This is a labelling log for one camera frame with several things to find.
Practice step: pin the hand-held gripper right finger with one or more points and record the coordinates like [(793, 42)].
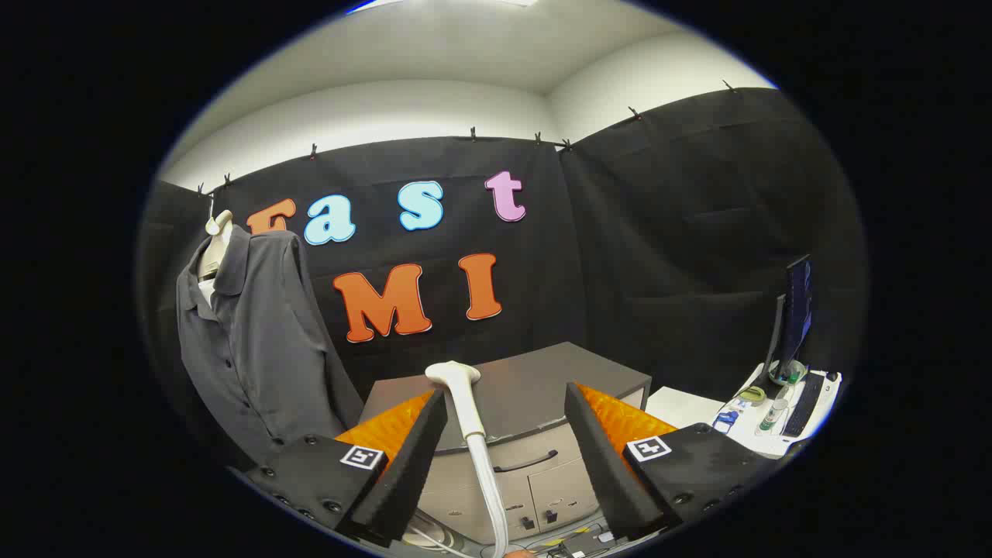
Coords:
[(601, 465)]

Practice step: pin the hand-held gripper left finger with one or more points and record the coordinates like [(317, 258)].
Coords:
[(411, 465)]

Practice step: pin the grey button-up shirt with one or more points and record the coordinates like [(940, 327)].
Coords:
[(263, 349)]

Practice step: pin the cream clothes hanger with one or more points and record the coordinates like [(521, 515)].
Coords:
[(217, 232)]

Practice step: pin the white desk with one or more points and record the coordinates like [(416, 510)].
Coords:
[(682, 407)]

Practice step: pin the grey cabinet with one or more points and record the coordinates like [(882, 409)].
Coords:
[(527, 387)]

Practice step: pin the small blue packet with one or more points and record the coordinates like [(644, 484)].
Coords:
[(725, 422)]

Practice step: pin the clear bottle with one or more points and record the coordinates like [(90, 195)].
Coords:
[(772, 415)]

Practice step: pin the black keyboard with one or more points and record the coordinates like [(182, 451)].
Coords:
[(804, 403)]

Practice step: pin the black computer monitor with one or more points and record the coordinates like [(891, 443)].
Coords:
[(798, 310)]

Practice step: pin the row of black clips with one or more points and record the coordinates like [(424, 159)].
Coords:
[(473, 134)]

